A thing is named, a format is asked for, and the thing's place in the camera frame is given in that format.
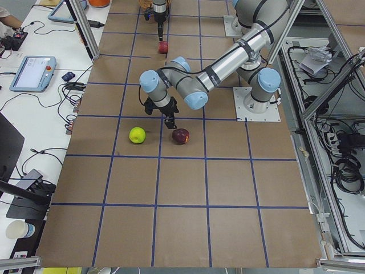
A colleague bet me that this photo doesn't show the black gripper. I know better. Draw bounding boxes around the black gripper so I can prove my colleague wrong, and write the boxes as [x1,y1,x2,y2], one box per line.
[153,96,179,129]
[154,10,167,42]

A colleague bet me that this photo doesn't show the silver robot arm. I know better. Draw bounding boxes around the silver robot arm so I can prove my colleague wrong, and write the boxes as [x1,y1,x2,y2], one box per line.
[139,1,290,129]
[152,0,168,42]

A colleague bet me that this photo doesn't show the wicker basket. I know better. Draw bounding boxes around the wicker basket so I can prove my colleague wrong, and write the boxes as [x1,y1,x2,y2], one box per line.
[138,0,171,12]

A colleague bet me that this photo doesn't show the dark red apple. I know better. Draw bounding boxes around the dark red apple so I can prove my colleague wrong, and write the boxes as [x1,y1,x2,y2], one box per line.
[172,128,190,145]

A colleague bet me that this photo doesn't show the green apple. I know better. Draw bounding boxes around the green apple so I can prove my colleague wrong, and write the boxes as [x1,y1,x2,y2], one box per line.
[129,127,146,144]

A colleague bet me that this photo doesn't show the black power adapter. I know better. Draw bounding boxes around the black power adapter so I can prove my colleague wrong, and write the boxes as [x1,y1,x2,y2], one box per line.
[88,20,105,29]

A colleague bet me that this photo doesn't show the orange bucket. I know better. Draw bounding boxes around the orange bucket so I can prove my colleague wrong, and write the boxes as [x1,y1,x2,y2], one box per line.
[88,0,110,8]

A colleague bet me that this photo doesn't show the far blue teach pendant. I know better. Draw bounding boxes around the far blue teach pendant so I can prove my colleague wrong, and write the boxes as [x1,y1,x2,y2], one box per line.
[48,1,74,23]

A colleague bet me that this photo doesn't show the blue teach pendant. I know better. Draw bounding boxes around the blue teach pendant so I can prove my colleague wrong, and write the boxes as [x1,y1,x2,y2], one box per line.
[48,1,74,23]
[9,56,57,92]

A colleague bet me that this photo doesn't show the black usb hub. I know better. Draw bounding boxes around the black usb hub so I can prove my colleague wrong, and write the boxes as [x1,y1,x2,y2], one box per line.
[65,82,86,91]

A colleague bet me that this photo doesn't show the small dark blue pouch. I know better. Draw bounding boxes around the small dark blue pouch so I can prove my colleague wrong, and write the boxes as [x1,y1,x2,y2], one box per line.
[62,71,75,82]

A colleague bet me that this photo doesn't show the near blue teach pendant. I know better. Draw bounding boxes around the near blue teach pendant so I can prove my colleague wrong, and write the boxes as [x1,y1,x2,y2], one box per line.
[9,56,57,92]

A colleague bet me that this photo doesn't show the black monitor stand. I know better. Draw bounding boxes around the black monitor stand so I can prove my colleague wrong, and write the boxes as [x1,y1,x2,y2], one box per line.
[1,115,55,220]

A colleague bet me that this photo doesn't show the white paper cup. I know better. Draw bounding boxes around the white paper cup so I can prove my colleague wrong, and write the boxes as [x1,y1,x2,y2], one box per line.
[5,220,36,239]

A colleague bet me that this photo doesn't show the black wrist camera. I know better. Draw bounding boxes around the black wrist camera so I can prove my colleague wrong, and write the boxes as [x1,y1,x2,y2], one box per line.
[144,97,156,115]
[144,7,154,21]

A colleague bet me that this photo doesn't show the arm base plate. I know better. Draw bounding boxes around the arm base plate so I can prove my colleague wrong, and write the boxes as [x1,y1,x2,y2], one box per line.
[223,15,244,38]
[233,87,281,122]

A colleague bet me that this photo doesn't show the aluminium frame post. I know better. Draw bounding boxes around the aluminium frame post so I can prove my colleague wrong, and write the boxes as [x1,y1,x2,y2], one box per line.
[65,0,100,60]

